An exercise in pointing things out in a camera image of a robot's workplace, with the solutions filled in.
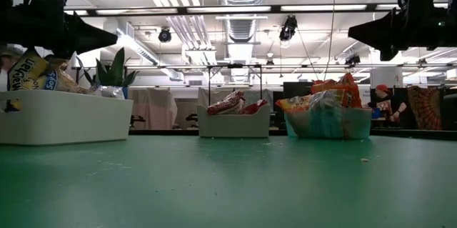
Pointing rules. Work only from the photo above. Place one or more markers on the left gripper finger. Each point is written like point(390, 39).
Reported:
point(85, 29)
point(84, 45)

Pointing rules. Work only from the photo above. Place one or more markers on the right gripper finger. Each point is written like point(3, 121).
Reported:
point(378, 26)
point(382, 42)

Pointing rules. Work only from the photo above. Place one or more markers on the red Maruchan noodle packet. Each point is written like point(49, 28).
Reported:
point(228, 103)
point(255, 108)

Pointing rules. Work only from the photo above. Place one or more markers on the black ceiling spotlight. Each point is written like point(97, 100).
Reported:
point(352, 60)
point(165, 35)
point(287, 28)

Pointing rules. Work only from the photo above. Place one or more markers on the green snake plant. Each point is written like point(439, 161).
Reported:
point(118, 67)

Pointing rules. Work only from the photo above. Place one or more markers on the person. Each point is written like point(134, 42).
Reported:
point(387, 103)

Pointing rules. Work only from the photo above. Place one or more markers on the blue storage box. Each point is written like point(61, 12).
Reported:
point(376, 113)

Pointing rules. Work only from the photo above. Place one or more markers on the large white plastic bin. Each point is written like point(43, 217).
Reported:
point(71, 121)

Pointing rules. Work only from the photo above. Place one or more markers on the orange patterned cloth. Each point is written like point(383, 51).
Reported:
point(425, 106)

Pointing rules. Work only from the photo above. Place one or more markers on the clear teal plastic bin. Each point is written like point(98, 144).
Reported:
point(358, 124)

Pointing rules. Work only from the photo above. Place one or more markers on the black monitor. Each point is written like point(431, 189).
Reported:
point(296, 88)

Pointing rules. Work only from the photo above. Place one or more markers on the small white plastic bin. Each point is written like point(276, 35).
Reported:
point(232, 126)

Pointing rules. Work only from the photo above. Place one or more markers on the silver ventilation duct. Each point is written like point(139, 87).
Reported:
point(242, 28)

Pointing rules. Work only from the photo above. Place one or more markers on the black metal rack frame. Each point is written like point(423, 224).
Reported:
point(235, 65)

